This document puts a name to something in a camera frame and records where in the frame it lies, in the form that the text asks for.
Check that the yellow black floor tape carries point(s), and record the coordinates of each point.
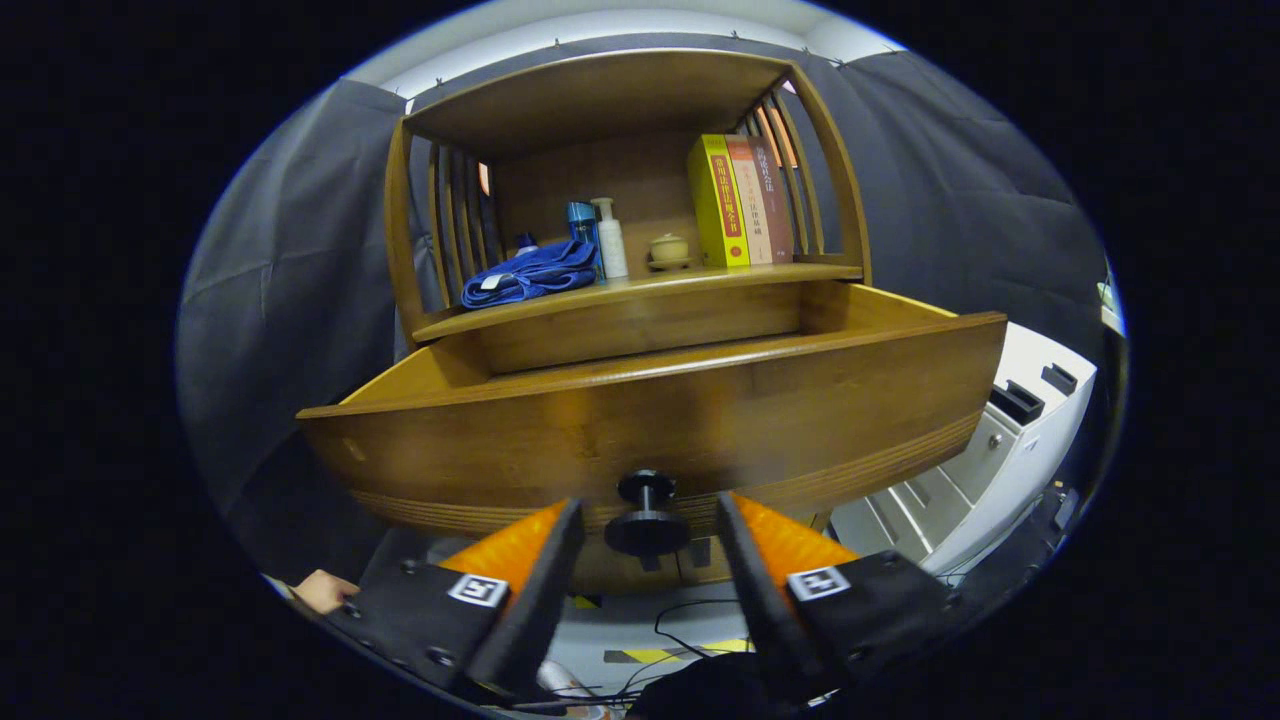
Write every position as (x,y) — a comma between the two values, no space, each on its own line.
(650,655)

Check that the folded blue towel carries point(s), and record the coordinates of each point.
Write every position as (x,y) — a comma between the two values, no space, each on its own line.
(530,275)

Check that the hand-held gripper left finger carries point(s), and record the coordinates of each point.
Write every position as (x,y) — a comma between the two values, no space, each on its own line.
(530,620)

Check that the wooden cabinet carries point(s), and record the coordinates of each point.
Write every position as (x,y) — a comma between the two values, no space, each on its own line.
(600,100)

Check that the beige lidded teacup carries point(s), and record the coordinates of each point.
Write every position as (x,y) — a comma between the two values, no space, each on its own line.
(669,249)

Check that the beige saucer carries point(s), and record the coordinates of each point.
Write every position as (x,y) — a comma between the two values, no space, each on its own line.
(668,266)

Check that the white filing cabinet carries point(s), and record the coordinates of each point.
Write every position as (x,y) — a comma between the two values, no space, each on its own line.
(1010,460)

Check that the small white blue-capped bottle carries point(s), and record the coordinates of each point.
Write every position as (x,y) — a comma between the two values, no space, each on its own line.
(526,243)

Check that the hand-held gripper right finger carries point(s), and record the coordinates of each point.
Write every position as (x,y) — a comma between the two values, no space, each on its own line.
(765,610)

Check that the teal blue bottle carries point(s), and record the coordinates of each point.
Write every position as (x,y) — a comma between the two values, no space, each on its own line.
(582,225)

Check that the white pump bottle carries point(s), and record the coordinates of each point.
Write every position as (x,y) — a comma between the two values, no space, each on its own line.
(612,250)

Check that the brown book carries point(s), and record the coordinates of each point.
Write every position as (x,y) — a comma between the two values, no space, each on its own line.
(775,210)

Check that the wooden drawer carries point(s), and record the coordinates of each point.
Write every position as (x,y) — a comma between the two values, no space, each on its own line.
(650,420)

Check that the thick yellow book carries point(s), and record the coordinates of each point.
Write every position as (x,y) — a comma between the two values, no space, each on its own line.
(712,205)

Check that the orange and white book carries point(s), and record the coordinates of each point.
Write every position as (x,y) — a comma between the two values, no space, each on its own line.
(752,210)

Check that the wooden countertop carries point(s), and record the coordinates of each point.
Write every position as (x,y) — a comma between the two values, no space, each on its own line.
(660,281)

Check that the black drawer knob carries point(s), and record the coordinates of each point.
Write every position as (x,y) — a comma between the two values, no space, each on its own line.
(646,530)

